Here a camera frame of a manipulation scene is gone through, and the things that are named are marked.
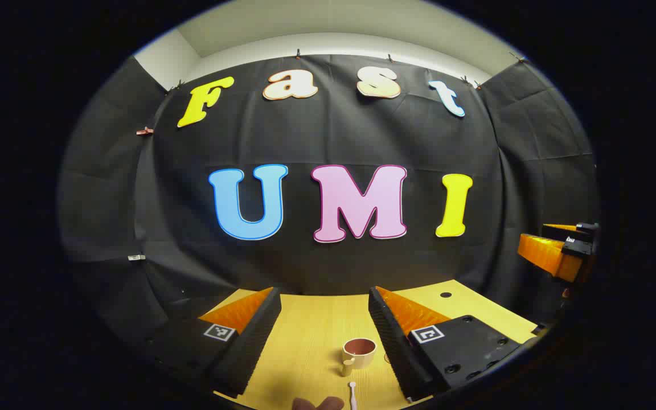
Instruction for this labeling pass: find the wooden desktop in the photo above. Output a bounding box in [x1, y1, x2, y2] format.
[214, 279, 538, 410]

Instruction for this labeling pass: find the beige cup with wooden handle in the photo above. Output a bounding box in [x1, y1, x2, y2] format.
[342, 337, 377, 378]

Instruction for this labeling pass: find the black backdrop cloth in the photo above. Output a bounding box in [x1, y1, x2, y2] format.
[58, 54, 599, 365]

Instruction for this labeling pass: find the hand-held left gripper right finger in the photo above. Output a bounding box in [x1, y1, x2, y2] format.
[368, 286, 525, 404]

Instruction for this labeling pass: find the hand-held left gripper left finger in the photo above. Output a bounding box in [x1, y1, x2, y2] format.
[149, 286, 282, 399]

